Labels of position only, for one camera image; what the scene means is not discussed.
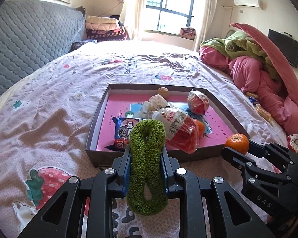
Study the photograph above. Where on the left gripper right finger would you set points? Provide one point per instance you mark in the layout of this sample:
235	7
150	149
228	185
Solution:
209	208

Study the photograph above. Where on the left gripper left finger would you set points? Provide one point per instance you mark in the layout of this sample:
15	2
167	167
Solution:
63	213

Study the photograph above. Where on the orange tangerine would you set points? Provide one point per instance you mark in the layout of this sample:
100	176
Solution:
201	127
238	142

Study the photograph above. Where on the white red snack bag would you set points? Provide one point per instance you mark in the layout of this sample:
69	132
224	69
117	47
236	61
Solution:
181	130

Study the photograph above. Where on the blue Oreo cookie pack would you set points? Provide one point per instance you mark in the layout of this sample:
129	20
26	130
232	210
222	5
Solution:
122	129

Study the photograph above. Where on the small clear snack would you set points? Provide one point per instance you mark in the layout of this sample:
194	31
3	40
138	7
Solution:
198	102

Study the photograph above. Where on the beige mesh pouch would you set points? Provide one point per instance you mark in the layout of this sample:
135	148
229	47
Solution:
154	104

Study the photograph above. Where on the beige twine ball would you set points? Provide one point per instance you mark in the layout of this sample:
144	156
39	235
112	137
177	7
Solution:
164	92

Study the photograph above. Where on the white red scrunchie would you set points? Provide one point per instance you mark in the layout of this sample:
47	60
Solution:
292	142

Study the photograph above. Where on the pink crumpled duvet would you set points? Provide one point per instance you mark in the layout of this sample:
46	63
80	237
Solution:
249	75

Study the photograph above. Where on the biscuit packet on bed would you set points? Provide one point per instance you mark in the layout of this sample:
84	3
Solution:
262	112

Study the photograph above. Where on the pink patterned bedsheet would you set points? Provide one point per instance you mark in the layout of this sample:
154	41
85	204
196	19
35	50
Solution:
45	118

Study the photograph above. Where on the blue snack wrapper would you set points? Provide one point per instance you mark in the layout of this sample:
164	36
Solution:
253	101

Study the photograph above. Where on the small golden snack packet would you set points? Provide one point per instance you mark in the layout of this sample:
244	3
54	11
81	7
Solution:
252	95

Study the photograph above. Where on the pink quilted cover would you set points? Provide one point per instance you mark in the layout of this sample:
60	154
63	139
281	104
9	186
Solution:
276	57

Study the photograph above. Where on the black television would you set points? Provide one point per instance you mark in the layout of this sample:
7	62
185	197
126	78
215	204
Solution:
287	45

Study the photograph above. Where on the green blanket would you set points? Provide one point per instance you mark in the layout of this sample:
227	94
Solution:
241	44

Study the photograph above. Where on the dark blue pillow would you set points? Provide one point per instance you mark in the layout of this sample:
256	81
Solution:
76	45

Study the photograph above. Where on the floral cushion on sill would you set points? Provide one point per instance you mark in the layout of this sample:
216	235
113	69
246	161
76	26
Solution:
188	32

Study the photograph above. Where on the grey quilted headboard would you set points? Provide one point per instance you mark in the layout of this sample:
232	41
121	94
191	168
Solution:
34	33

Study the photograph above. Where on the folded blanket stack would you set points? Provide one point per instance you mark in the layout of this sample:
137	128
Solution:
105	29

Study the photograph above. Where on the white air conditioner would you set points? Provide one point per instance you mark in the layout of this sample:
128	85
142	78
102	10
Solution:
248	3

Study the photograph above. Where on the right cream curtain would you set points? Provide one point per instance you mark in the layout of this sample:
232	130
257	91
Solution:
205	18

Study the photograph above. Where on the cream curtain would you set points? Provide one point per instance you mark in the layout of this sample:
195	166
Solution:
205	18
133	17

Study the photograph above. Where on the left cream curtain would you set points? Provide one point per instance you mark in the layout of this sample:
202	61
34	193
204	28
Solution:
133	17

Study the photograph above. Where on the window with dark frame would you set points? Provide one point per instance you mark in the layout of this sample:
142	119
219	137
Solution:
168	16

